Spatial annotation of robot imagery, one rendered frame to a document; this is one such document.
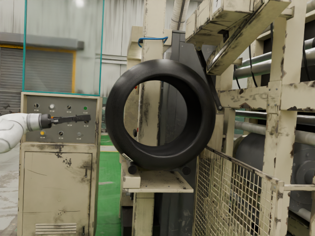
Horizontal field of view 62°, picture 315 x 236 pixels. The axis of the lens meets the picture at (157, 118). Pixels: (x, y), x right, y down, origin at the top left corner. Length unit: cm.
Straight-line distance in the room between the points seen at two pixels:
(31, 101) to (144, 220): 117
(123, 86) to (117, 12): 991
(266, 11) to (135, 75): 62
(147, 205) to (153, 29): 114
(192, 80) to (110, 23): 977
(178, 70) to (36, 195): 142
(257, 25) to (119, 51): 964
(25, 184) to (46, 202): 20
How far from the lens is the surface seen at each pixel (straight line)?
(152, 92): 168
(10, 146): 127
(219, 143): 174
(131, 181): 135
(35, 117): 140
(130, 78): 127
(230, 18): 129
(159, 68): 129
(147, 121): 168
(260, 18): 124
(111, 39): 1085
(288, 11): 132
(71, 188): 211
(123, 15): 1110
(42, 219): 224
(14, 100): 1118
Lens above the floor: 124
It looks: 3 degrees down
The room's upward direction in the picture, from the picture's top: 3 degrees clockwise
